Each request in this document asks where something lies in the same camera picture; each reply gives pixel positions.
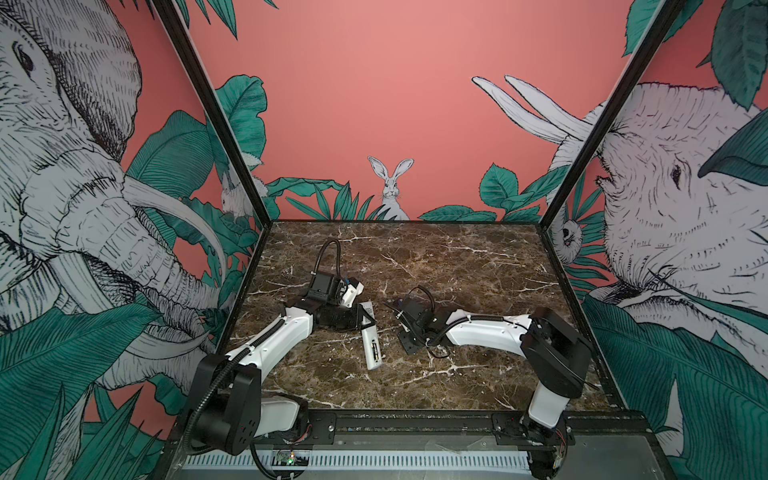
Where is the white vented cable duct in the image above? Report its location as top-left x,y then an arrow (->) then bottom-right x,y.
179,449 -> 532,473

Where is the black right camera cable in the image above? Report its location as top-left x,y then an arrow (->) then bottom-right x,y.
407,284 -> 438,313

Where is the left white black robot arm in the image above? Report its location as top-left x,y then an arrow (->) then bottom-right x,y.
179,272 -> 383,455

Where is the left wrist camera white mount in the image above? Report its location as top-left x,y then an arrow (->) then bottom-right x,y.
337,277 -> 364,308

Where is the left black frame post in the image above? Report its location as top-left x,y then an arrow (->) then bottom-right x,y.
152,0 -> 272,230

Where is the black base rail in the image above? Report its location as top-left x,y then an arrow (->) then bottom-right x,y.
296,409 -> 651,450

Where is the black frame post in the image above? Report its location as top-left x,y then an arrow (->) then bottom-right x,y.
538,0 -> 686,230
152,0 -> 272,230

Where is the black left camera cable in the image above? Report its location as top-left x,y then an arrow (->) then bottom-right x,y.
311,237 -> 343,283

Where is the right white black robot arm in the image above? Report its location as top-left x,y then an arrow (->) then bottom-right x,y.
387,297 -> 594,444

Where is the right black frame post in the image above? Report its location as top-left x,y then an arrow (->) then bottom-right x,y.
538,0 -> 686,230

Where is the white remote control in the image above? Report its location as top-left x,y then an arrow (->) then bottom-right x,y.
360,301 -> 382,370

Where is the black camera cable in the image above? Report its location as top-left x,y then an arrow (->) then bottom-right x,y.
407,284 -> 438,313
311,237 -> 343,283

